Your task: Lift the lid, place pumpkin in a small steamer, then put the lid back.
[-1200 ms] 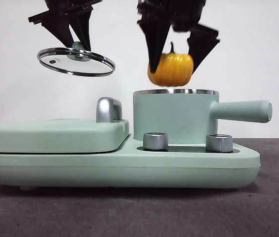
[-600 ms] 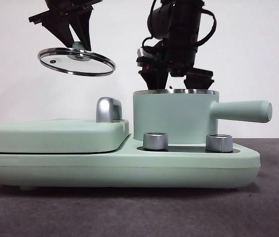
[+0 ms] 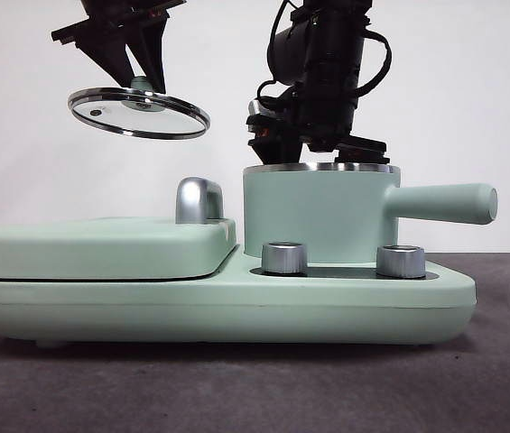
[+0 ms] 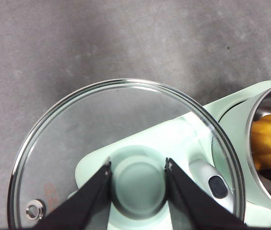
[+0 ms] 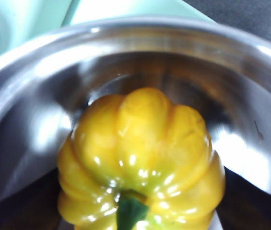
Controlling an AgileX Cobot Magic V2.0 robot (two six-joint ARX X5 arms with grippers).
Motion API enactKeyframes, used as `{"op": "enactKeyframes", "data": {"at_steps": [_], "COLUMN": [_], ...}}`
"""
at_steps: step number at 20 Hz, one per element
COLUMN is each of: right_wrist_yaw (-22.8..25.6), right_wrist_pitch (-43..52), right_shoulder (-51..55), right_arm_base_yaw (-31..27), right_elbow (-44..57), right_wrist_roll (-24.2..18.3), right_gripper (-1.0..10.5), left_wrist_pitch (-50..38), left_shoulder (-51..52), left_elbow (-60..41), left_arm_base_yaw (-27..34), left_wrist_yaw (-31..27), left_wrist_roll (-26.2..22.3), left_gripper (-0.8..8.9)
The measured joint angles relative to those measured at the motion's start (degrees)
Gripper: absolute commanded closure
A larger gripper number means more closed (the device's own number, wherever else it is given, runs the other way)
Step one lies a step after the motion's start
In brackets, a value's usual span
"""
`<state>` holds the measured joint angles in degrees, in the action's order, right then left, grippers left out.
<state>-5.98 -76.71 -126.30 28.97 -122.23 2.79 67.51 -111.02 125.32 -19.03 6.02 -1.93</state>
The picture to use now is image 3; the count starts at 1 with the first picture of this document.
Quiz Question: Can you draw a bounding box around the glass lid with green knob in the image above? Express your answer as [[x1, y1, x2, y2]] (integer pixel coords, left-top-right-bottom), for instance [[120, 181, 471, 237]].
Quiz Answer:
[[67, 76, 211, 141]]

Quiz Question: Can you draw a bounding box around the silver control knob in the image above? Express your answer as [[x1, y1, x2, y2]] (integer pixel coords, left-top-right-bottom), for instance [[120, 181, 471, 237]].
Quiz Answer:
[[261, 242, 309, 275], [376, 244, 426, 278]]

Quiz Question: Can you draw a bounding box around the green hinged grill cover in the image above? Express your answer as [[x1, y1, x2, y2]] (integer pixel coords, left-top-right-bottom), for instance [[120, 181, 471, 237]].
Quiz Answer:
[[0, 216, 240, 280]]

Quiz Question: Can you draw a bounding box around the green breakfast maker base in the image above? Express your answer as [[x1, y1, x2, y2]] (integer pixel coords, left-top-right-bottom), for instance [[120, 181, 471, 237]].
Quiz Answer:
[[0, 245, 478, 348]]

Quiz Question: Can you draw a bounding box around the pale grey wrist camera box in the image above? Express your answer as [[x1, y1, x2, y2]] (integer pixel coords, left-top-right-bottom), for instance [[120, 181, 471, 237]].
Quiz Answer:
[[247, 98, 278, 121]]

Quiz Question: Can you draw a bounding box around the green pot with side handle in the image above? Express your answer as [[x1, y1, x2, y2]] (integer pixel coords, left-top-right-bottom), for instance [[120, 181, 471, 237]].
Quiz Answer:
[[241, 161, 499, 267]]

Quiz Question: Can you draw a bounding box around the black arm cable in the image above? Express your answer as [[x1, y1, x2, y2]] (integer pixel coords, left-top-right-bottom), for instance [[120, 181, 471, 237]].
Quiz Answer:
[[357, 29, 394, 98]]

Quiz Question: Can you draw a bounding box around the silver grill cover handle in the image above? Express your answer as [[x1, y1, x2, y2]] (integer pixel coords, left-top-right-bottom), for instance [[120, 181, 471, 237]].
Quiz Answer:
[[175, 177, 225, 225]]

